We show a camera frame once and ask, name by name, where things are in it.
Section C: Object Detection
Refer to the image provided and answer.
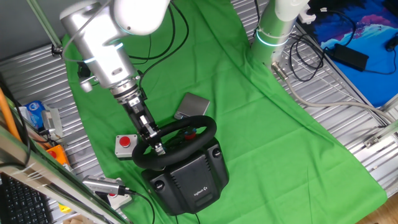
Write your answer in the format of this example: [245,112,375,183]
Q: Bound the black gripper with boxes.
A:
[121,96,166,156]

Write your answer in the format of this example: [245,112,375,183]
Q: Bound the black steering wheel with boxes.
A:
[132,114,218,170]

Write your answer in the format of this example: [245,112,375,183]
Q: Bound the black Logitech wheel base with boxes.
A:
[141,136,230,216]

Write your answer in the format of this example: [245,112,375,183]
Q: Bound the grey box red button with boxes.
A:
[114,133,139,161]

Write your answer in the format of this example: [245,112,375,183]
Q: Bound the silver digital scale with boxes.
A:
[174,92,211,121]

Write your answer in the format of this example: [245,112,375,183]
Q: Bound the white box red button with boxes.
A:
[105,192,133,211]

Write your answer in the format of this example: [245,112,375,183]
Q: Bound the orange box red button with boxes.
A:
[46,144,71,167]

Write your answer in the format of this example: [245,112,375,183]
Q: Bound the silver finned metal device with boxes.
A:
[41,107,64,138]

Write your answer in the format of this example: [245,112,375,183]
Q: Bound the green cloth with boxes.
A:
[61,0,388,224]

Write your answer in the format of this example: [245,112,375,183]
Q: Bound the blue white tissue pack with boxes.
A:
[18,100,46,130]

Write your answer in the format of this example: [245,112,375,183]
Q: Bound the black keyboard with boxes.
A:
[0,172,53,224]

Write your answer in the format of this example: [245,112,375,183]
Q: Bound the orange pole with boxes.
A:
[0,86,22,142]

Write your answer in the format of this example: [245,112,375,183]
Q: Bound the black computer mouse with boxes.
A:
[384,33,398,52]

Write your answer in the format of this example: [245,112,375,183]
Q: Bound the silver exterior camera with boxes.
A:
[82,174,137,197]

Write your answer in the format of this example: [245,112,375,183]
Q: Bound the black camera cable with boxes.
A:
[124,189,156,224]

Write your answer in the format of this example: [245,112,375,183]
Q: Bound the black wheel base cable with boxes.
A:
[175,212,201,224]

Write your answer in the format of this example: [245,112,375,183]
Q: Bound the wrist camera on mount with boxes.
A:
[76,61,100,93]

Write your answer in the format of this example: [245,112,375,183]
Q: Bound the large aluminium frame beam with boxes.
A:
[0,123,131,224]

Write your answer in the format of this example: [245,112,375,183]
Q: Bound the black hanging cable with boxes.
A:
[0,79,32,167]

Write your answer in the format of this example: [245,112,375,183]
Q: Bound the thin aluminium frame pole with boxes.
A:
[26,0,65,57]

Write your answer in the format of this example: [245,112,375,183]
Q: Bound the black coiled base cable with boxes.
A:
[289,33,326,83]

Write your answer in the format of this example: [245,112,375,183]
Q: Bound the thick grey robot cable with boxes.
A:
[271,61,397,125]

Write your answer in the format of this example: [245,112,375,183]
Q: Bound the black power adapter with cables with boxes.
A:
[306,0,398,108]

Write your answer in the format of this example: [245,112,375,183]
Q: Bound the aluminium bar with bracket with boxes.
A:
[363,119,398,149]

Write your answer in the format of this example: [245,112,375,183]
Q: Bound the black adapter cord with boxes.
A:
[323,9,398,75]

